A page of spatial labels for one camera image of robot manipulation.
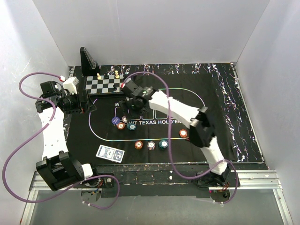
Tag orange chips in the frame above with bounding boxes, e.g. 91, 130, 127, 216
179, 129, 188, 138
117, 122, 125, 130

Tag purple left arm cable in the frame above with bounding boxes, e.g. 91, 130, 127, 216
1, 72, 66, 203

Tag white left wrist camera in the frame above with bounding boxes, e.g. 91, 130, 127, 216
62, 77, 79, 95

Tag blue small blind button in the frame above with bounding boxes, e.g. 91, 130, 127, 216
111, 117, 120, 125

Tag green chips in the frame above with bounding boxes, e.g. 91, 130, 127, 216
127, 123, 136, 131

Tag black poker table mat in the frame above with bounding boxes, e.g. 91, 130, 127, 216
67, 72, 237, 164

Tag blue playing card box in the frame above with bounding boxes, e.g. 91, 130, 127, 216
96, 145, 125, 163

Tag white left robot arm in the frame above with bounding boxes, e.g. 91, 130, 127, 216
36, 77, 100, 191

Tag pink blue chip stack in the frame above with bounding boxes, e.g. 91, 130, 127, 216
147, 141, 156, 150

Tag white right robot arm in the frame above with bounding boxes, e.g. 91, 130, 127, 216
120, 81, 230, 186

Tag orange red chip stack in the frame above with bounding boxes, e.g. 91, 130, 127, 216
135, 141, 143, 150

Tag pink blue chips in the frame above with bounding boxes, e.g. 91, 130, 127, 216
122, 116, 127, 123

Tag black triangular stand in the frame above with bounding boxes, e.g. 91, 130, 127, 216
80, 47, 100, 76

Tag black marbled table cover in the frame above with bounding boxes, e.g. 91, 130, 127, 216
65, 63, 263, 163

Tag green blue chip stack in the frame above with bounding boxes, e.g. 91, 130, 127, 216
159, 140, 168, 150

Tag black white chessboard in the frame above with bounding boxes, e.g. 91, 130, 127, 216
85, 75, 124, 95

